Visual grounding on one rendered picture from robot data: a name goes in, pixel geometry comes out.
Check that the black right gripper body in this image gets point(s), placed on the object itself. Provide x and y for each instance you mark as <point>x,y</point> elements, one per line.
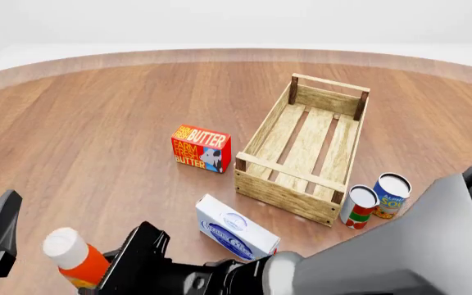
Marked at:
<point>137,270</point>

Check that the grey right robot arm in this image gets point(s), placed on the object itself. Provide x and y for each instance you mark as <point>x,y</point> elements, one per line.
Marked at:
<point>383,261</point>

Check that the ketchup bottle with white cap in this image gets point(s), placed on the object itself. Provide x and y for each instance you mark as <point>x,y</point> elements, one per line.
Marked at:
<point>74,253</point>

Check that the wooden slat tray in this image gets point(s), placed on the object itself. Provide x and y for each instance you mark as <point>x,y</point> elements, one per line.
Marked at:
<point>303,144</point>

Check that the white cream cheese box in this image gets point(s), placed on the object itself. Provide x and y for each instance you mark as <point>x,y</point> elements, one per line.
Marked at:
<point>232,229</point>

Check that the red butter box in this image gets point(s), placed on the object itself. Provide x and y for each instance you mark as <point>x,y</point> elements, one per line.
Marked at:
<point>199,149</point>

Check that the tomato print tin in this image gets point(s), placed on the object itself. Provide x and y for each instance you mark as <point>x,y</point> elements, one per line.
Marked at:
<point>359,210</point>

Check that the blue alphabet soup tin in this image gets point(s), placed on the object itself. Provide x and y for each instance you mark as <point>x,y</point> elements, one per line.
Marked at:
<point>391,198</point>

